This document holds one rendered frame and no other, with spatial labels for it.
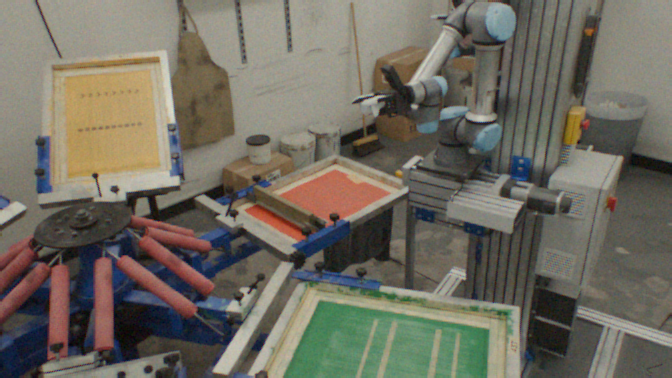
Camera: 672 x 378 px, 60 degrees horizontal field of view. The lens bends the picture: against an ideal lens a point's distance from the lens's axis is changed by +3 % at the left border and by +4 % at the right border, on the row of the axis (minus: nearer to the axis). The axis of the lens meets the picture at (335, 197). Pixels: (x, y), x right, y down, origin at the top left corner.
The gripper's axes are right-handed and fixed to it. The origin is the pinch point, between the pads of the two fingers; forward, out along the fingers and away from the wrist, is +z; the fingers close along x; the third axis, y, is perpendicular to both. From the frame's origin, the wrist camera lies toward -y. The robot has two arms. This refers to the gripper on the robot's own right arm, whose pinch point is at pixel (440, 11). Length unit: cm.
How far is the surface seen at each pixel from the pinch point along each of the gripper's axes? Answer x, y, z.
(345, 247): -105, 74, -50
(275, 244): -142, 45, -62
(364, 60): 86, 100, 219
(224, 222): -154, 39, -40
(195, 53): -87, 31, 174
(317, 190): -99, 59, -17
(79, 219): -202, 7, -53
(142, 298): -195, 39, -63
